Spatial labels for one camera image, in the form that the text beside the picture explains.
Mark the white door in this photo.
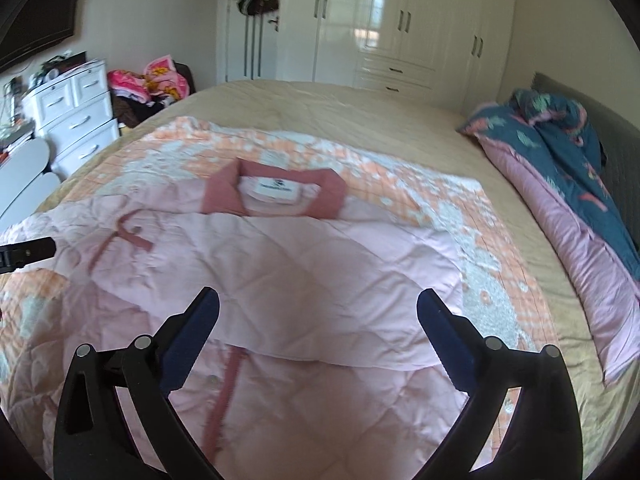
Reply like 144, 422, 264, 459
225, 0, 327, 84

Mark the black wall television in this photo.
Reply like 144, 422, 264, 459
0, 0, 83, 73

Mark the blue patterned quilt pink lining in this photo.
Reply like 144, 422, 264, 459
457, 87, 640, 388

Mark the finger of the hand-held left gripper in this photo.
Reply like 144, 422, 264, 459
0, 236, 57, 275

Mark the orange checked printed blanket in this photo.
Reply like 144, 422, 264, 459
0, 116, 557, 480

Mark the clutter on drawer chest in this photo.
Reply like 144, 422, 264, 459
29, 51, 90, 87

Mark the white drawer chest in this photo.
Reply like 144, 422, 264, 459
22, 59, 121, 181

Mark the dark clothes heap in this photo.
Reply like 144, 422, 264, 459
111, 91, 167, 129

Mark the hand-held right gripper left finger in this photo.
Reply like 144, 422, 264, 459
52, 286, 223, 480

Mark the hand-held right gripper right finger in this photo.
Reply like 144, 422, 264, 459
416, 287, 585, 480

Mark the pink quilted jacket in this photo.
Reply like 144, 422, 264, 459
0, 156, 481, 480

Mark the bed with beige bedspread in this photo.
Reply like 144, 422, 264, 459
37, 79, 631, 480

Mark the white wardrobe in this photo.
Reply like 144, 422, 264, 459
312, 0, 518, 107

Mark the pink floral cloth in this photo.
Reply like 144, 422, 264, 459
108, 58, 193, 106

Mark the grey upholstered headboard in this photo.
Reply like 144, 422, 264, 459
532, 72, 640, 241

